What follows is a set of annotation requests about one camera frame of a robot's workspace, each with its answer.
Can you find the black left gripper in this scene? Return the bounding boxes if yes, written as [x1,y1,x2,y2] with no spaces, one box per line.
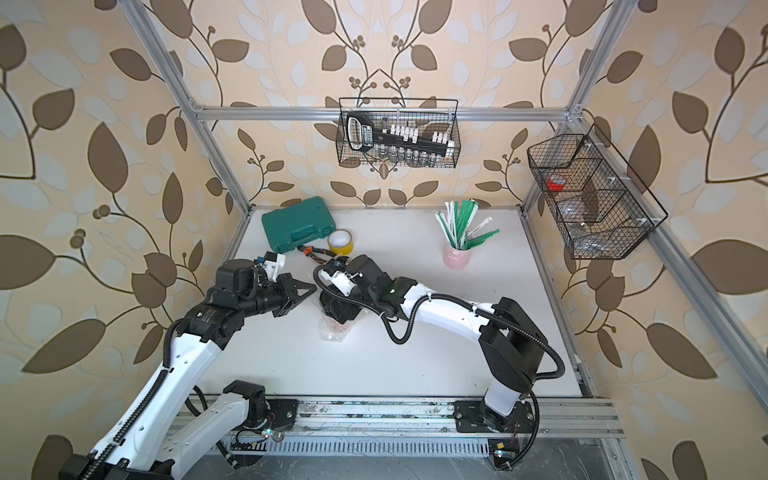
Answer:
[234,273,315,320]

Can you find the clear plastic carrier bag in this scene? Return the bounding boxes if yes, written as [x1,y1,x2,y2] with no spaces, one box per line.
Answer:
[315,272,361,341]

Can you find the red cup black lid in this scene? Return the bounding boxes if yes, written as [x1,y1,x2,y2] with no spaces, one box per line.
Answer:
[329,322,353,337]

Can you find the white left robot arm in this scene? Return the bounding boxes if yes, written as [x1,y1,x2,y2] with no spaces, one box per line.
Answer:
[57,259,317,479]

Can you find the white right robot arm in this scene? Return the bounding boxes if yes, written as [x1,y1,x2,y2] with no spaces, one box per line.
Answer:
[312,255,566,418]

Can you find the orange black pliers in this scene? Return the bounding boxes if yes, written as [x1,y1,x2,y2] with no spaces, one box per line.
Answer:
[297,245,336,264]

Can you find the green plastic tool case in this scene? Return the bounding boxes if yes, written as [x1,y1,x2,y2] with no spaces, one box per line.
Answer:
[261,197,336,254]

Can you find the yellow tape roll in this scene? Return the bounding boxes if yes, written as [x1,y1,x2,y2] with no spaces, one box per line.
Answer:
[327,229,354,256]

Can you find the pink straw holder cup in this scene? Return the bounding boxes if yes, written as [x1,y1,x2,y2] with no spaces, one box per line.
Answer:
[443,245,472,270]

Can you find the green white wrapped straws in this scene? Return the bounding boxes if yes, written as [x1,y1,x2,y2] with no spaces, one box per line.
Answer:
[435,199,500,251]

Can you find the black socket set holder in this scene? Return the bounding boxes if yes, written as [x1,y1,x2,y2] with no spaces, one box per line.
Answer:
[343,112,458,157]

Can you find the red item in basket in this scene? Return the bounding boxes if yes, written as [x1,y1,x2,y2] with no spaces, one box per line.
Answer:
[546,174,568,193]

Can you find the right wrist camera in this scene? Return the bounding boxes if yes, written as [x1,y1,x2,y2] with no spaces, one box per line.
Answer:
[319,268,356,297]

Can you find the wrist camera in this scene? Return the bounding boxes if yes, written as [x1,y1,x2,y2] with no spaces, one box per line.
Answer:
[319,268,356,297]
[256,251,286,282]

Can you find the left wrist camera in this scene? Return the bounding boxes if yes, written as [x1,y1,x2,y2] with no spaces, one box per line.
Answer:
[256,251,286,282]

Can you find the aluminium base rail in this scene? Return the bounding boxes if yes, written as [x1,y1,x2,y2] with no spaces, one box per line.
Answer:
[128,395,625,460]

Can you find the black wire basket back wall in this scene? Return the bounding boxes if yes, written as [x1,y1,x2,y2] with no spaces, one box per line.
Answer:
[335,96,461,169]

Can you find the black wire basket wall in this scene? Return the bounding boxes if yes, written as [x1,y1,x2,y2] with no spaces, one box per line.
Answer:
[335,96,461,169]
[527,125,668,260]

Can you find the black wire basket right wall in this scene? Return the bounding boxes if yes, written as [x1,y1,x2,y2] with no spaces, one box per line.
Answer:
[527,125,668,260]

